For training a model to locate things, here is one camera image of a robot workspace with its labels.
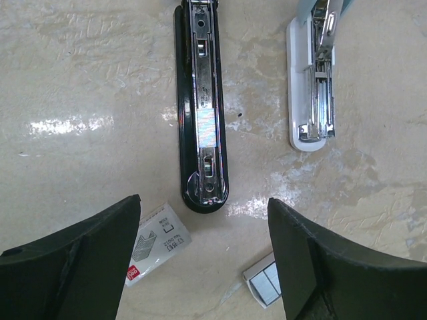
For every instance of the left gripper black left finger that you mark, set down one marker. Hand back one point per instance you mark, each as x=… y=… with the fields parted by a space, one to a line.
x=76 y=273

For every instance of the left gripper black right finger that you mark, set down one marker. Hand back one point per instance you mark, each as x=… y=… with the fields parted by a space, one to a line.
x=323 y=275

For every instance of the staple box tray with staples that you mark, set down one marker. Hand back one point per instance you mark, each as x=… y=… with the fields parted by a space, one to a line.
x=263 y=282

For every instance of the white staple box sleeve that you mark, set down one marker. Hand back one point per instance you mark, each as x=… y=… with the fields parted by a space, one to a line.
x=160 y=236

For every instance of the staple strip silver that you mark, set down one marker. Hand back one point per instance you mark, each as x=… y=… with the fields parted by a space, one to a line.
x=206 y=128

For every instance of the light blue stapler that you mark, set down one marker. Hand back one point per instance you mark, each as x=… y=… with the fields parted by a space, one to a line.
x=310 y=60

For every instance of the black stapler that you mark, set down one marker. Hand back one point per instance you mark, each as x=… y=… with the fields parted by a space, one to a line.
x=203 y=160

